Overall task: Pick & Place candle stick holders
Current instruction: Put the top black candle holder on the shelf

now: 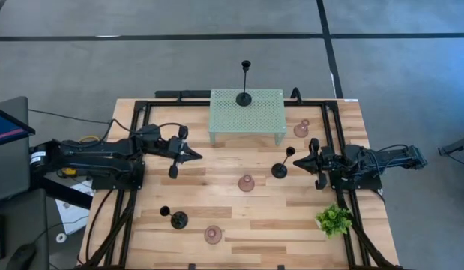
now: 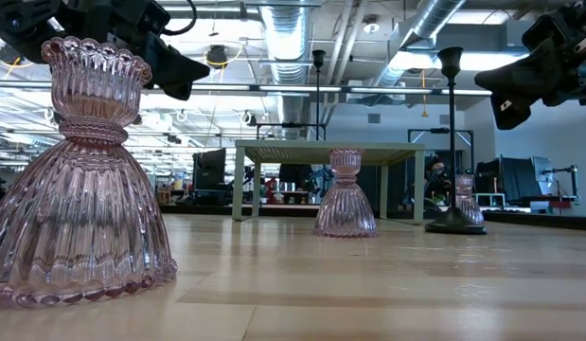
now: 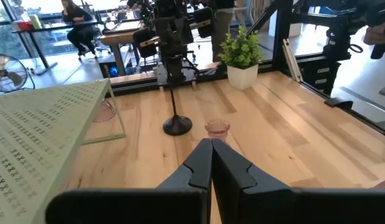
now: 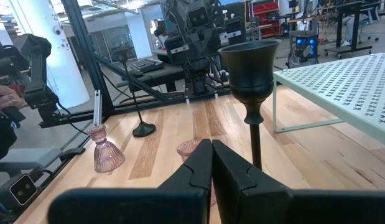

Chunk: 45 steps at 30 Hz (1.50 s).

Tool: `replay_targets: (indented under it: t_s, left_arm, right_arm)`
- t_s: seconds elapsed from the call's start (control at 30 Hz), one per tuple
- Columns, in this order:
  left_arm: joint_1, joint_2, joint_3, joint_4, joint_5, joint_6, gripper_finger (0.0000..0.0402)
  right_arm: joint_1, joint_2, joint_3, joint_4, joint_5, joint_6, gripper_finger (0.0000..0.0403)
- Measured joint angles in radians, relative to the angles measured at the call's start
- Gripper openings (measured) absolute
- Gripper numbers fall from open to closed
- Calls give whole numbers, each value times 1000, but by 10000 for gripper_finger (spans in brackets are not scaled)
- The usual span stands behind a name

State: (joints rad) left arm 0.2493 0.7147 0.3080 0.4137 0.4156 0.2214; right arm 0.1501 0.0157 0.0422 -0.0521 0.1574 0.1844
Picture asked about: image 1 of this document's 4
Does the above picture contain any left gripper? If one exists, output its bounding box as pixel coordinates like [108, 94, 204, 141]
[167, 125, 203, 180]

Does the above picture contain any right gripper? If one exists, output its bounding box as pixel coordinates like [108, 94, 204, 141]
[292, 137, 336, 191]

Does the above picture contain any black metal candlestick holder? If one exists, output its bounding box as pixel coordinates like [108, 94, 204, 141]
[235, 59, 253, 107]
[271, 145, 296, 180]
[159, 205, 189, 230]

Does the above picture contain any pink ribbed glass candle holder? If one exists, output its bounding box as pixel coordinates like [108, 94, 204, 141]
[204, 225, 223, 245]
[238, 174, 256, 194]
[293, 118, 310, 139]

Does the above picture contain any small green potted plant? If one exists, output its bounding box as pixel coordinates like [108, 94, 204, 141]
[315, 202, 353, 239]

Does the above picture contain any white paper sheet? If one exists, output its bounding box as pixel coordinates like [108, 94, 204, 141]
[54, 178, 94, 236]

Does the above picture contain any grey metal stand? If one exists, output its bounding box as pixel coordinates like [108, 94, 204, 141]
[437, 135, 464, 168]

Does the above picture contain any monitor with blue screen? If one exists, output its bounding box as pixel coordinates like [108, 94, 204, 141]
[0, 103, 37, 149]

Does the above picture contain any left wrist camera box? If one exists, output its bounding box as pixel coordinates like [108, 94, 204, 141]
[140, 124, 161, 142]

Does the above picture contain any black aluminium table frame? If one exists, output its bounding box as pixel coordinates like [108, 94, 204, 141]
[78, 86, 403, 270]

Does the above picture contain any black floor cable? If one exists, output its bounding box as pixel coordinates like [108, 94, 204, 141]
[28, 108, 115, 127]

